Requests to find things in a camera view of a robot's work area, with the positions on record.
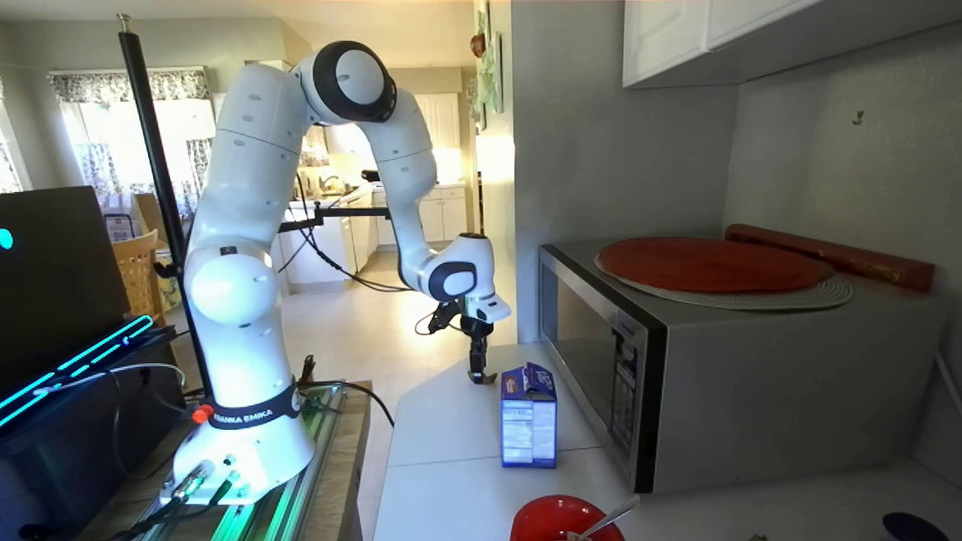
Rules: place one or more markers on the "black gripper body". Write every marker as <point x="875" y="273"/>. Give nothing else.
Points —
<point x="476" y="330"/>

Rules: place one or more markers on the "glass robot base table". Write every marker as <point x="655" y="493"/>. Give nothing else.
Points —
<point x="319" y="471"/>

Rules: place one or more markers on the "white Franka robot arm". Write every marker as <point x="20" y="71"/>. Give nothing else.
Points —
<point x="250" y="201"/>

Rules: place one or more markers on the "red plastic bowl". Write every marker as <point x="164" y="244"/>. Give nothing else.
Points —
<point x="546" y="521"/>

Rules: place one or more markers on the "blue cardboard food box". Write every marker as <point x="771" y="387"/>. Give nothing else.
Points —
<point x="529" y="423"/>

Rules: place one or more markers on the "black horizontal stand bar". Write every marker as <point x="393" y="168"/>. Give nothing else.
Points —
<point x="348" y="213"/>

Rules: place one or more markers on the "metal spoon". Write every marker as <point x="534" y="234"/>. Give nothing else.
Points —
<point x="606" y="518"/>

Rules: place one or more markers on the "red round mat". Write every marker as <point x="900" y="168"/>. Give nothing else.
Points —
<point x="711" y="265"/>

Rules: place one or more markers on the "silver microwave oven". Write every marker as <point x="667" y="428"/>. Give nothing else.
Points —
<point x="761" y="393"/>

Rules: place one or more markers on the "wooden chair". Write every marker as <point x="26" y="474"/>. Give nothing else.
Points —
<point x="139" y="273"/>

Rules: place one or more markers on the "black stand pole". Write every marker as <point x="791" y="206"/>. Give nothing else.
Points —
<point x="152" y="141"/>

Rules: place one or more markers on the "reddish brown rolling pin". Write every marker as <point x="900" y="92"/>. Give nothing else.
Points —
<point x="851" y="260"/>

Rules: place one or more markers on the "black box with LED strips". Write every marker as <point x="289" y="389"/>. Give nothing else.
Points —
<point x="72" y="440"/>

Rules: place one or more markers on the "patterned window curtain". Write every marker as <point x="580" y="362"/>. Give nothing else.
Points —
<point x="110" y="111"/>

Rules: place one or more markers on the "dark round object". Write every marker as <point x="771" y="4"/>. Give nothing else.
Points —
<point x="914" y="527"/>

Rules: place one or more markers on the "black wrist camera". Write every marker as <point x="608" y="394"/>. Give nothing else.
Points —
<point x="447" y="317"/>

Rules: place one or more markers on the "wall decoration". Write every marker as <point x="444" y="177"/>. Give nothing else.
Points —
<point x="492" y="71"/>

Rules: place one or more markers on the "white wall cabinet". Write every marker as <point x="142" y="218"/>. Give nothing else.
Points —
<point x="761" y="31"/>

